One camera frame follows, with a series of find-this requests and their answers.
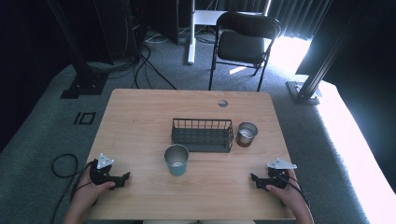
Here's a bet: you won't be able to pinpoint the metal stand with base plate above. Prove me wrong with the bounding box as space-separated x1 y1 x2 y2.
286 0 354 106

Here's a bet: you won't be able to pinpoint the silver metal cup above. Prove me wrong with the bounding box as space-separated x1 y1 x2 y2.
235 120 260 148

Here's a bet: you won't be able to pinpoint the black floor cables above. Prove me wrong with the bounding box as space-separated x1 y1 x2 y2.
86 29 178 91

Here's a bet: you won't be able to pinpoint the teal metal cup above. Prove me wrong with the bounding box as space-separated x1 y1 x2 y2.
163 143 191 177

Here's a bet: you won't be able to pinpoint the person's left hand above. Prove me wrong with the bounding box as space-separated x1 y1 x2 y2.
72 180 117 213

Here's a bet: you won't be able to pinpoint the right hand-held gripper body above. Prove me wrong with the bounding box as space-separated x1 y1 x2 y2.
262 157 298 190

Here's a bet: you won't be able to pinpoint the right hand-held gripper cable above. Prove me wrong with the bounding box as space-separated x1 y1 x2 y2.
287 175 312 209

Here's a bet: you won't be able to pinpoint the dark curtain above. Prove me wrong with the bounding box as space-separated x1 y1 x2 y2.
266 0 334 41

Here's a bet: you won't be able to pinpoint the person's right hand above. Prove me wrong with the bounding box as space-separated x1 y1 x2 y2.
264 183 309 216

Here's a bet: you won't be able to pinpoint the black wire basket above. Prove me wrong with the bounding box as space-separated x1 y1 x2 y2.
170 118 234 154

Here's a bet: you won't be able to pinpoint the hand-held gripper cable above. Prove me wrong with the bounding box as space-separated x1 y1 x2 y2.
287 175 312 209
49 153 95 224

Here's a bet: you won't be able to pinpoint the black stand with base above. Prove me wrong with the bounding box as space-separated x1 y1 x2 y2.
46 0 110 100

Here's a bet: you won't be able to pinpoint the left hand-held gripper cable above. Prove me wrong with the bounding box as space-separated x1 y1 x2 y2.
49 153 95 224

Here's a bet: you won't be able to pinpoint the black folding chair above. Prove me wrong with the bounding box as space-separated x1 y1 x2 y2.
207 11 282 93

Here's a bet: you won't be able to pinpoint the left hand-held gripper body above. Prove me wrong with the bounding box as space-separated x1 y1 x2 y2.
89 152 126 189

